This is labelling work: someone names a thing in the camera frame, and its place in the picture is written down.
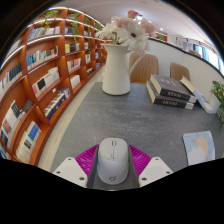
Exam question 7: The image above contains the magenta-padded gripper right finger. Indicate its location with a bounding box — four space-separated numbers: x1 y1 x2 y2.
128 144 174 188

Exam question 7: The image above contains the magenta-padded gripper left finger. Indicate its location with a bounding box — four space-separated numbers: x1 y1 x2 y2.
52 144 101 189

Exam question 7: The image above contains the white computer mouse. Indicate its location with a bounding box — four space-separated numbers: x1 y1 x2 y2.
96 137 130 185

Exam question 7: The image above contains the cloud and sun mouse pad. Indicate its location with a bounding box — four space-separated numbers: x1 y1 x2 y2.
182 130 216 167

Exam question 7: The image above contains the white and blue book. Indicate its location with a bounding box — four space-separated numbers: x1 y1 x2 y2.
197 94 215 115

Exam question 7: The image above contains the thick white book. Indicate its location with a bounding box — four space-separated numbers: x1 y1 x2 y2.
179 75 206 103

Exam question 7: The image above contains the orange wooden bookshelf unit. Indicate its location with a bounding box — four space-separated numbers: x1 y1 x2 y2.
0 6 108 167

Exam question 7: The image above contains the green plant in white pot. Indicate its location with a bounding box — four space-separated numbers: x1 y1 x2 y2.
210 79 224 126

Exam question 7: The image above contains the tan upholstered chair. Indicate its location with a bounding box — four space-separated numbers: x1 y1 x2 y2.
169 62 191 82
129 52 159 85

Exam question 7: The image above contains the white jug vase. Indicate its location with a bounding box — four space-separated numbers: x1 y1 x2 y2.
100 43 146 97

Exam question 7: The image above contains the window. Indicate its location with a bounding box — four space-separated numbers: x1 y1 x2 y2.
174 36 224 74

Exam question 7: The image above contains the orange wall shelf with plants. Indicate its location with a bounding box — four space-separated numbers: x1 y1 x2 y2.
153 30 168 43

